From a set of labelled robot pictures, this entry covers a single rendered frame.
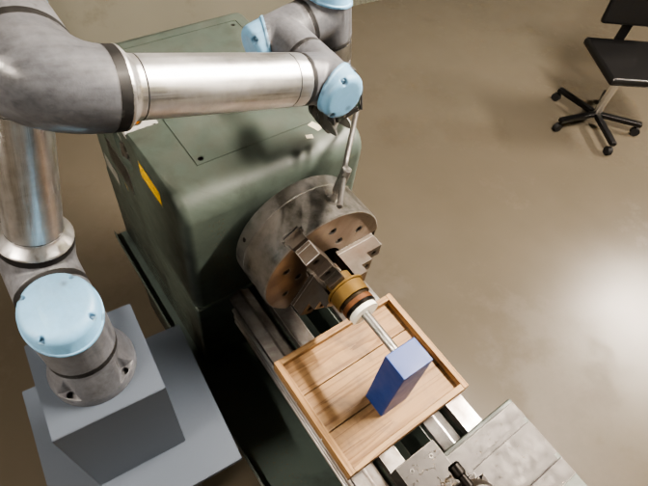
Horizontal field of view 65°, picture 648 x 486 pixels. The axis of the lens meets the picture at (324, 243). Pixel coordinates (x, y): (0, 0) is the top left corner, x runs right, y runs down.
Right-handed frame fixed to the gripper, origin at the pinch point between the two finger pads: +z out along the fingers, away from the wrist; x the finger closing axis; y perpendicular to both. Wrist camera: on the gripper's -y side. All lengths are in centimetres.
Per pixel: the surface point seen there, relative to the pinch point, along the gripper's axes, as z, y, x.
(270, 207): 4.3, 7.4, -20.8
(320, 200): 4.0, 12.5, -11.4
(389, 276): 140, -12, 38
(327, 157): 7.3, 1.8, -2.2
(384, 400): 30, 49, -22
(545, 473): 33, 79, -4
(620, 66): 128, -34, 224
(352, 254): 18.3, 20.5, -9.1
